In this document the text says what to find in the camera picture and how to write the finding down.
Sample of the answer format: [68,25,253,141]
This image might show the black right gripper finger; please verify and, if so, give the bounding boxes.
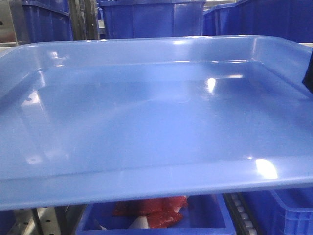
[302,52,313,94]

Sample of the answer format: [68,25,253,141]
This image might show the blue plastic tray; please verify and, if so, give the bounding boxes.
[0,35,313,210]

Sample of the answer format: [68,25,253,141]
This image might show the steel perforated shelf upright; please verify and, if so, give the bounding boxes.
[12,207,71,235]

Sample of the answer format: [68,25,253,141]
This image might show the blue bin upper right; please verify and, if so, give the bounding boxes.
[203,0,313,43]

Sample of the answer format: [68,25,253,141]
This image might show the blue bin lower right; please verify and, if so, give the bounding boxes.
[242,188,313,235]

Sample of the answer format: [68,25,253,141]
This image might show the blue bin with red bags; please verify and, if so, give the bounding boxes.
[75,194,236,235]

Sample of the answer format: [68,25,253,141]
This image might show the blue bin upper centre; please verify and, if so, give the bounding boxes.
[99,0,206,39]

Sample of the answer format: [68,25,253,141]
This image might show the red mesh bags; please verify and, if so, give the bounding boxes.
[112,196,188,229]

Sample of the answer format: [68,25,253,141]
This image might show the blue bin upper left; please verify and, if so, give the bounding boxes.
[22,0,73,43]

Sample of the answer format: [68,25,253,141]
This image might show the roller conveyor rail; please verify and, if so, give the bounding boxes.
[223,193,262,235]

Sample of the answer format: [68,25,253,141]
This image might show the black shelf upright post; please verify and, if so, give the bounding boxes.
[68,0,100,41]

